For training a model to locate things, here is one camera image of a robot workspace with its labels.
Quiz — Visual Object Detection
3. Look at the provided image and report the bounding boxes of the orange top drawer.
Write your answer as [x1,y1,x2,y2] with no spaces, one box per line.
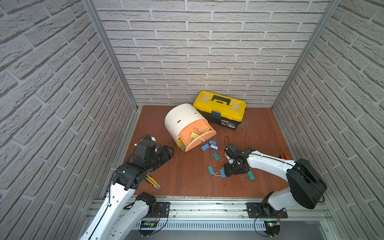
[176,120,217,152]

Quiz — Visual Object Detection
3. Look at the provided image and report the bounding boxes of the round white drawer cabinet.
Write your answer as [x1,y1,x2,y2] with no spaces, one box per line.
[165,104,211,152]

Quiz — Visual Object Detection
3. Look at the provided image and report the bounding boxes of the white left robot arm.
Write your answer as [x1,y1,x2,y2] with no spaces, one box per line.
[81,136,175,240]

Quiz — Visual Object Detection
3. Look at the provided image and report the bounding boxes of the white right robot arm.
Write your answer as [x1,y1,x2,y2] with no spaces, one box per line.
[223,144,328,217]

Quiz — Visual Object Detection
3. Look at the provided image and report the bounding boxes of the teal binder clip lower right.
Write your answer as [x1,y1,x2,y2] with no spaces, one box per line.
[241,171,255,181]

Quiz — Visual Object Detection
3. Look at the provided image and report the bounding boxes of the teal binder clip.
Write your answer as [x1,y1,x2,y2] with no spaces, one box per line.
[241,171,255,181]
[208,166,215,176]
[210,153,222,161]

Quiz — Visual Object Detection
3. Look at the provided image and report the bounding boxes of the blue binder clip lower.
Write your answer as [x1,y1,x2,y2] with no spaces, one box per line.
[213,169,227,178]

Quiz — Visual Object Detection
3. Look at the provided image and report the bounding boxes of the teal binder clip upper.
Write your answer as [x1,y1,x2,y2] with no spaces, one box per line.
[210,153,222,161]

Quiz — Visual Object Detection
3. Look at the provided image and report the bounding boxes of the teal binder clip left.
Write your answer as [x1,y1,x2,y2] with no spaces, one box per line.
[208,166,215,176]

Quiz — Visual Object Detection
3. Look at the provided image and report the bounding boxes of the blue binder clip shiny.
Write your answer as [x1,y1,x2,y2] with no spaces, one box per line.
[210,144,219,150]

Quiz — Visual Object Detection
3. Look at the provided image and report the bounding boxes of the blue binder clip left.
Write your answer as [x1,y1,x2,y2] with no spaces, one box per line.
[201,144,210,152]

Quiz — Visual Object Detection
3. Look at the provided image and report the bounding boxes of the yellow utility knife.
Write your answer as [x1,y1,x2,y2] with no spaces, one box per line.
[146,175,161,190]

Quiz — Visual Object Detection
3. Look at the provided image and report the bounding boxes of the yellow black toolbox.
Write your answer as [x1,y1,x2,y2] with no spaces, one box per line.
[193,91,247,130]

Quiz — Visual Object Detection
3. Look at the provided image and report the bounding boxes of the left circuit board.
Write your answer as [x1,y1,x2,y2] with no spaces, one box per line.
[139,220,158,237]

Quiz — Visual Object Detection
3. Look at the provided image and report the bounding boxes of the circuit board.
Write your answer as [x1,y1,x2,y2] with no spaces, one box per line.
[139,220,158,237]
[264,221,281,237]

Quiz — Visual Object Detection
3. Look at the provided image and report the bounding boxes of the right circuit board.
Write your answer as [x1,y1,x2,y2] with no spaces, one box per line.
[264,221,281,237]

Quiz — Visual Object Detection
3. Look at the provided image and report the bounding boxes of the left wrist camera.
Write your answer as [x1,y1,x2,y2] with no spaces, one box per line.
[132,136,157,166]

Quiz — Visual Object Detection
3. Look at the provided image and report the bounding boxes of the orange handled pliers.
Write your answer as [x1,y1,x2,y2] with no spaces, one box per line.
[279,153,291,160]

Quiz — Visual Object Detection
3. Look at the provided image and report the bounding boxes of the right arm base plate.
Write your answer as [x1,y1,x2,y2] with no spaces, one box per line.
[246,202,288,219]

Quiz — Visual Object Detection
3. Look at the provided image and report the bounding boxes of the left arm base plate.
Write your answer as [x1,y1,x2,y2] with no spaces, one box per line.
[147,202,171,218]

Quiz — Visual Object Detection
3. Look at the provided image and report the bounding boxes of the aluminium rail frame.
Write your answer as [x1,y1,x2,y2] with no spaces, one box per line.
[83,195,332,232]

